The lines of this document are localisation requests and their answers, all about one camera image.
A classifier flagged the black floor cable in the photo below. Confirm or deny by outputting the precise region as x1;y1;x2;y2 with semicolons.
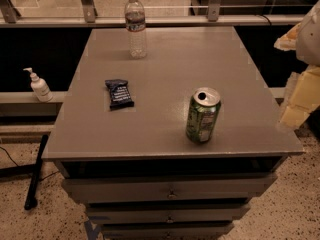
0;145;61;182

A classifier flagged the black stand leg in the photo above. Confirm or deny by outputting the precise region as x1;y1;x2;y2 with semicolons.
24;135;49;211

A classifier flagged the bottom grey drawer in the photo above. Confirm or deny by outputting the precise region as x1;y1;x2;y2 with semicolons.
101;222;234;239

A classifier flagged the grey drawer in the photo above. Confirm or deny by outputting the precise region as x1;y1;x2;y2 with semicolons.
86;204;250;224
62;173;277;203
101;222;234;239

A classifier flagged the white pump lotion bottle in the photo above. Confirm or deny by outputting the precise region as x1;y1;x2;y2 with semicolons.
24;68;53;102

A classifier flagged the black cable on railing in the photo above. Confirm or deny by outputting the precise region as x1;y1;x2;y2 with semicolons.
256;14;273;26

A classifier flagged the middle grey drawer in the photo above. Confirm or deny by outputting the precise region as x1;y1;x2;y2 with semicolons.
86;204;250;224

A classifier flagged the top grey drawer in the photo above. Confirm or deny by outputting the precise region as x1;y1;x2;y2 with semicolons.
62;173;277;203

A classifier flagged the grey drawer cabinet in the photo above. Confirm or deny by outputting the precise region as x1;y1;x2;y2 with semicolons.
41;26;305;240

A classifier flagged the dark blue snack packet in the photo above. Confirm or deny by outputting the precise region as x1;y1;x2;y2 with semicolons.
105;79;134;111

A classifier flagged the green soda can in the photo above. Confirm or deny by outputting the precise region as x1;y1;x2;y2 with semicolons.
186;87;221;143

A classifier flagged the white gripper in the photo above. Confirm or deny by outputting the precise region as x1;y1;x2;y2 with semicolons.
274;9;320;129

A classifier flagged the clear plastic water bottle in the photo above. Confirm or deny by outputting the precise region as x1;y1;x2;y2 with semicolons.
124;0;147;59

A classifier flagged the grey metal railing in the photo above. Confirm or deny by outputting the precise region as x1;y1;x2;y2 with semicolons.
0;0;320;28

